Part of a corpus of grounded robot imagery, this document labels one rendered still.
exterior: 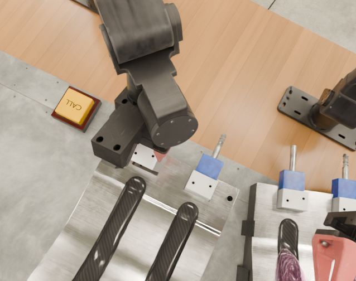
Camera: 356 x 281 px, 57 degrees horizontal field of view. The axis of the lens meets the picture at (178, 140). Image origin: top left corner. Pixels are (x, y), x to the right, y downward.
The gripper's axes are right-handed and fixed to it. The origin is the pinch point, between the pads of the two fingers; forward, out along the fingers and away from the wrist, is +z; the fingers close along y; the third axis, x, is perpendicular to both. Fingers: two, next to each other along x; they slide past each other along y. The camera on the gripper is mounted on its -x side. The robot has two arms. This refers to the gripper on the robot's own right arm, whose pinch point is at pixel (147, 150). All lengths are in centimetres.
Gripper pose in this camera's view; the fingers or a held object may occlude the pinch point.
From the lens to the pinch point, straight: 57.4
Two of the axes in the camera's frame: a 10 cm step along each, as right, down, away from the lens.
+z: -0.8, 5.9, 8.1
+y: 8.9, 4.0, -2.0
